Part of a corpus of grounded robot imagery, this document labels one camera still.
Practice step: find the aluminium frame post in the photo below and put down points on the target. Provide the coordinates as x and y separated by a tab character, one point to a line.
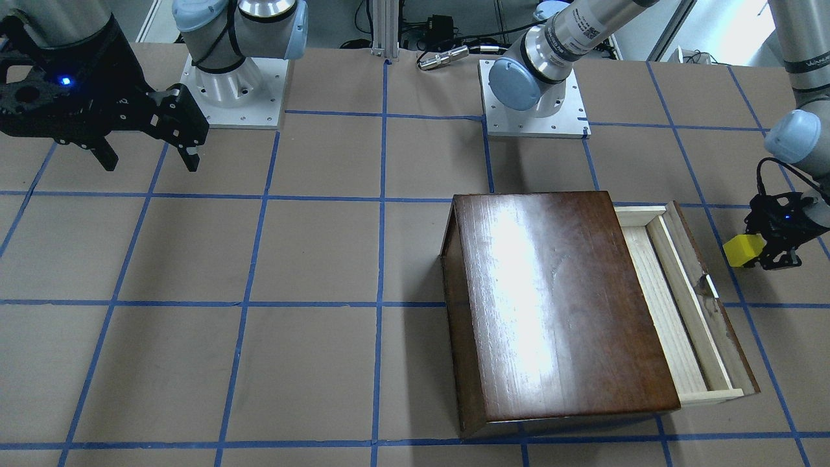
385	29

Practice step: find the light wood drawer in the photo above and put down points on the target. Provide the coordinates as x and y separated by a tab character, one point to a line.
704	356

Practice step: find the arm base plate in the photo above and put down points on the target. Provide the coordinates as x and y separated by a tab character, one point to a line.
250	97
560	112

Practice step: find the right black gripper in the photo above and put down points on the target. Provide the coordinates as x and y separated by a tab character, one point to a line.
111	72

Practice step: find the dark wooden drawer cabinet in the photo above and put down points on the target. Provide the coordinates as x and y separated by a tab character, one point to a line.
547	320

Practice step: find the yellow cube block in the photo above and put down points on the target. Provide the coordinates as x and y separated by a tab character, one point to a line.
743	251

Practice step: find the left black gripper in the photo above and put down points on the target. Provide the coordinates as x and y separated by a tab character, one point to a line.
806	224

